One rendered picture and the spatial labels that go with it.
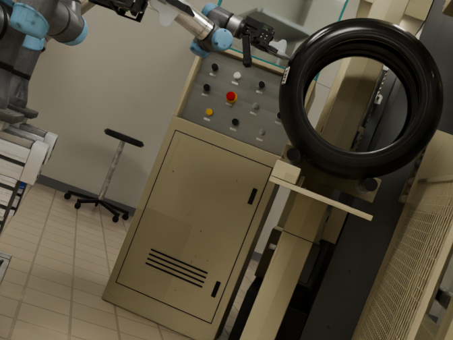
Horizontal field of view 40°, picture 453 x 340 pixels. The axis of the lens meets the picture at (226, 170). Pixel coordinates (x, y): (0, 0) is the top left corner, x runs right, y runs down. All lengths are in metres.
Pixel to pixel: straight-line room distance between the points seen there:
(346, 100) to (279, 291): 0.80
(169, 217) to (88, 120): 3.01
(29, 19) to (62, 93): 4.43
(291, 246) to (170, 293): 0.65
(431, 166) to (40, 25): 1.62
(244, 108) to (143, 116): 2.98
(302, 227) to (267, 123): 0.57
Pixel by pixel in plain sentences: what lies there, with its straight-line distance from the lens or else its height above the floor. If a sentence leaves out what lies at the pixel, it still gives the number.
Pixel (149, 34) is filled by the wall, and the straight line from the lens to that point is 5.79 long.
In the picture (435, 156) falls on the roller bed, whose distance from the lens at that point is 2.48.
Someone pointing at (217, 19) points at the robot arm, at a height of 1.26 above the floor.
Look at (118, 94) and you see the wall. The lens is 5.73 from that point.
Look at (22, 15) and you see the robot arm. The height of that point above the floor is 0.91.
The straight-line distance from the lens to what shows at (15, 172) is 1.47.
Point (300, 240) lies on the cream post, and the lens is 2.50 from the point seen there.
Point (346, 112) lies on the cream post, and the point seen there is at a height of 1.15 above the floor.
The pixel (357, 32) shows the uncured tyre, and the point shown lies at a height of 1.36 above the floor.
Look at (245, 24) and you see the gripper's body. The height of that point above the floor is 1.28.
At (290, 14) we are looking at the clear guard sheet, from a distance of 2.89.
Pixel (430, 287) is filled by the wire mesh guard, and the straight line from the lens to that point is 1.67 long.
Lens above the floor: 0.80
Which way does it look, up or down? 1 degrees down
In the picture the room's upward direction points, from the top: 22 degrees clockwise
